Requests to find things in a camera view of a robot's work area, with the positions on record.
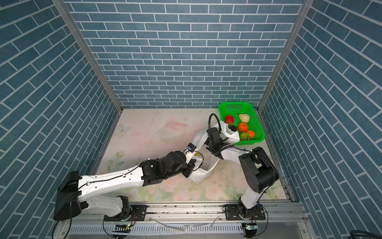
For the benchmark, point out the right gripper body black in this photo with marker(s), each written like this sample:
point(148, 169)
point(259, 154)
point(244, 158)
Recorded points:
point(208, 142)

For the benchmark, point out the red toy fruit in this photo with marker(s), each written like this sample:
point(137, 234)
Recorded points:
point(229, 120)

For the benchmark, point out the white vented cable duct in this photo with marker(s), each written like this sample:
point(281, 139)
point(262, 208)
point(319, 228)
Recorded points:
point(158, 229)

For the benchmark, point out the left controller board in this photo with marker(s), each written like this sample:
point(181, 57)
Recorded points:
point(121, 231)

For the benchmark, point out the controller board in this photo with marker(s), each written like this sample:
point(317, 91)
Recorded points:
point(121, 231)
point(249, 230)

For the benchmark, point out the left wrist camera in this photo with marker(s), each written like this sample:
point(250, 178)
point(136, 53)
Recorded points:
point(191, 148)

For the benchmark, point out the orange toy fruit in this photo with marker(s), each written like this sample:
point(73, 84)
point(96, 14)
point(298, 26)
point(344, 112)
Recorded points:
point(251, 133)
point(243, 127)

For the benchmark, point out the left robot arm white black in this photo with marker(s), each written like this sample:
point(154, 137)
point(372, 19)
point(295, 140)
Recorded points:
point(84, 194)

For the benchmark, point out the green toy fruit in basket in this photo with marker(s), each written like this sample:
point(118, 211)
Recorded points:
point(244, 136)

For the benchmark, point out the aluminium mounting rail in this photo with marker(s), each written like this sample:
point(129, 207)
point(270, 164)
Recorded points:
point(219, 212)

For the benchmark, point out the green plastic basket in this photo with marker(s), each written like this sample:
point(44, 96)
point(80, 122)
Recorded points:
point(236, 108)

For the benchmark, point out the white plastic bag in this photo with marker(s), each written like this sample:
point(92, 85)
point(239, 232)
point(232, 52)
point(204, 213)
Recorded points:
point(206, 161)

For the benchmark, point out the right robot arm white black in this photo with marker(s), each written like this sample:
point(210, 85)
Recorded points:
point(259, 171)

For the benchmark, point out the dark avocado toy fruit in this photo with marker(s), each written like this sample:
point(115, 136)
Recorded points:
point(232, 128)

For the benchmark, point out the beige toy fruit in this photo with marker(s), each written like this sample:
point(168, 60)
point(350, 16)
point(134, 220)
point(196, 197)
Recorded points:
point(245, 118)

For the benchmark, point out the right controller board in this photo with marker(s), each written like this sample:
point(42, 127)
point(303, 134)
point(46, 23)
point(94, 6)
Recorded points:
point(249, 230)

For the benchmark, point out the orange toy fruit in basket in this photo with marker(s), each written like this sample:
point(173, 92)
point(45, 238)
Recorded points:
point(251, 133)

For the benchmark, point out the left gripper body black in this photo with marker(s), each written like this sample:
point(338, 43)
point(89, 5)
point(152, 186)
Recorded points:
point(186, 170)

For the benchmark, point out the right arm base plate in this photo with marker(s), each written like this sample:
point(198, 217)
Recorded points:
point(235, 212)

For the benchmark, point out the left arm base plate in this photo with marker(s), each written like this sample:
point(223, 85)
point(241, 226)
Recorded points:
point(135, 213)

